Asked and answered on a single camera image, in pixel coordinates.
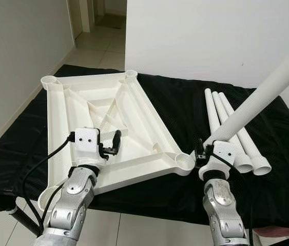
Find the white plastic table top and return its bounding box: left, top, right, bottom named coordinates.
left=38, top=70, right=197, bottom=212

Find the black table cloth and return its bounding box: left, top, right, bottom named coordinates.
left=0, top=64, right=289, bottom=229

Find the pink rounded object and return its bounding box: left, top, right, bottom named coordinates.
left=252, top=225, right=289, bottom=238

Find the black metal table leg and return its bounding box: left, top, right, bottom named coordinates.
left=8, top=208, right=40, bottom=237
left=260, top=231, right=289, bottom=246

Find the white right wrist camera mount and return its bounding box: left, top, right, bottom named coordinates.
left=199, top=141, right=235, bottom=181

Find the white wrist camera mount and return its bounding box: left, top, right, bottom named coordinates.
left=71, top=127, right=104, bottom=167
left=199, top=141, right=235, bottom=181

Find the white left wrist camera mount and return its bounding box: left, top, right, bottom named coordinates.
left=71, top=127, right=104, bottom=167

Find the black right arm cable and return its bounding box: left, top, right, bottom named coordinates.
left=206, top=143, right=254, bottom=242

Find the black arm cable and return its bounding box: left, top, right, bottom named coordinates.
left=206, top=143, right=254, bottom=242
left=21, top=133, right=75, bottom=236

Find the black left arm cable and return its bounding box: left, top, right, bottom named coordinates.
left=21, top=133, right=75, bottom=236

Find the white door frame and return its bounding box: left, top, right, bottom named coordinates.
left=67, top=0, right=97, bottom=34

